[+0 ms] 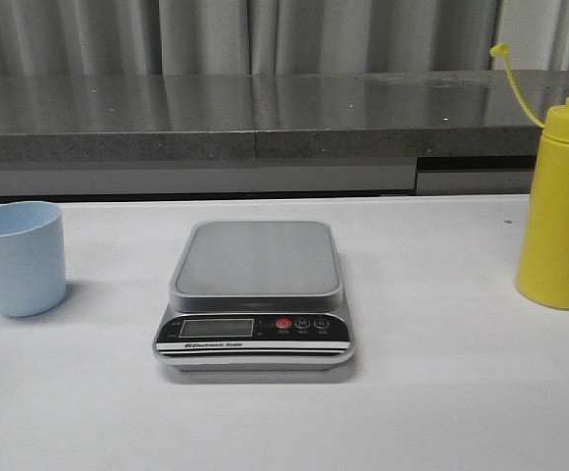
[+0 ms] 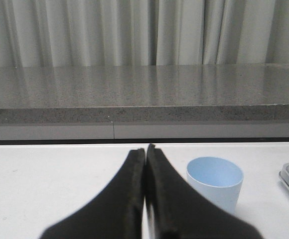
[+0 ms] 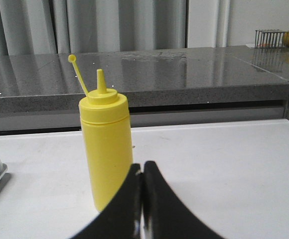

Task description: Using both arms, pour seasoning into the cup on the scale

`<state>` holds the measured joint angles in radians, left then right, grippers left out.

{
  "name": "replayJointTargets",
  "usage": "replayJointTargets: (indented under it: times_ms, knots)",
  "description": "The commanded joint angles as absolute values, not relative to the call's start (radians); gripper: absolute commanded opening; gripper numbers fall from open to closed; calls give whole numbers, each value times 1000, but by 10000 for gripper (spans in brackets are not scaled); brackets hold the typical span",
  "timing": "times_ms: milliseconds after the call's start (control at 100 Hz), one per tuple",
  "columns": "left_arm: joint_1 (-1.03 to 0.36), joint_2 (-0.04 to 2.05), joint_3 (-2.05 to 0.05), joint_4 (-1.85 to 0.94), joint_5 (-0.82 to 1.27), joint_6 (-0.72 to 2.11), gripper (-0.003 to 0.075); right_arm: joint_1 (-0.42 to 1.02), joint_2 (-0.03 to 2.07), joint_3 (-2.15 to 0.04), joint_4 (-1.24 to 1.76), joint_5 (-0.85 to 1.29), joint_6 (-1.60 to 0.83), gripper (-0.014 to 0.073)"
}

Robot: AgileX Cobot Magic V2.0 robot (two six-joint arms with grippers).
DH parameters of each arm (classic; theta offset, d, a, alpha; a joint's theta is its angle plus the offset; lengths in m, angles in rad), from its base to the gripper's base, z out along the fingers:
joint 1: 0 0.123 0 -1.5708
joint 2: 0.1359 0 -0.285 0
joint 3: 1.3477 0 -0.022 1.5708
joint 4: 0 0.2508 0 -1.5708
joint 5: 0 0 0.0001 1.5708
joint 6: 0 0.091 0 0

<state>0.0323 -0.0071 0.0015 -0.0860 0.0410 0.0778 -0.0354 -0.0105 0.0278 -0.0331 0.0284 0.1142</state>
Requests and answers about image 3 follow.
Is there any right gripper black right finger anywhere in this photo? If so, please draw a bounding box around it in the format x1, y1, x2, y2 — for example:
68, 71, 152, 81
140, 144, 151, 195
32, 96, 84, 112
143, 161, 222, 239

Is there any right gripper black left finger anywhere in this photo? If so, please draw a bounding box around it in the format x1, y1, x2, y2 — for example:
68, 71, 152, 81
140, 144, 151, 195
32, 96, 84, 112
73, 164, 142, 239

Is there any yellow squeeze bottle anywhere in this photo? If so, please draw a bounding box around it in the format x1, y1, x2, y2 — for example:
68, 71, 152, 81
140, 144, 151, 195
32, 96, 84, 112
68, 54, 133, 212

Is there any grey curtain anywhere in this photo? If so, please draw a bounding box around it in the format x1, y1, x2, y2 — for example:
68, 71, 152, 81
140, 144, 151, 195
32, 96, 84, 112
0, 0, 188, 56

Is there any metal wire rack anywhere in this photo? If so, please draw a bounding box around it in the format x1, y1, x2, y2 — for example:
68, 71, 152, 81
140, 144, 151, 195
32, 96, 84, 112
255, 29, 287, 49

